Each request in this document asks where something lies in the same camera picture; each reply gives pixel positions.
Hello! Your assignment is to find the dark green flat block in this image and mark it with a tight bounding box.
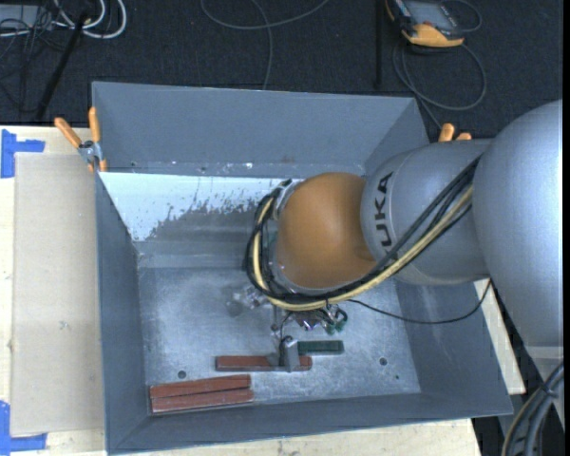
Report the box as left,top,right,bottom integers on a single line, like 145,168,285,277
296,339,346,356

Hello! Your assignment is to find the pale flat board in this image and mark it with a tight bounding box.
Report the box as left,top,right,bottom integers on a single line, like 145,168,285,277
9,152,106,439

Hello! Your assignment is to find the red-brown flat block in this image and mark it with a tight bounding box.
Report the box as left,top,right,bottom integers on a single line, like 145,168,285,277
148,373,254,400
150,388,257,415
215,354,314,373

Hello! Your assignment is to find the grey metal bin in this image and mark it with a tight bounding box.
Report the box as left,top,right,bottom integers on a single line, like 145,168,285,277
90,81,515,456

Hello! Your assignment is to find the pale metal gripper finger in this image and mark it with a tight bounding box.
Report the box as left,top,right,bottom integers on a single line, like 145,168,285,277
224,296,260,318
236,285,272,305

